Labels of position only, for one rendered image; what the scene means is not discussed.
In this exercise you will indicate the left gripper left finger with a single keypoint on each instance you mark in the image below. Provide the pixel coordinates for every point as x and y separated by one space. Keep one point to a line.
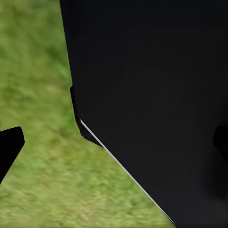
11 143

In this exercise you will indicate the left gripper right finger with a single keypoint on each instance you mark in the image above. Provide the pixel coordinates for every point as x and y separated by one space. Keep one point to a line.
220 141

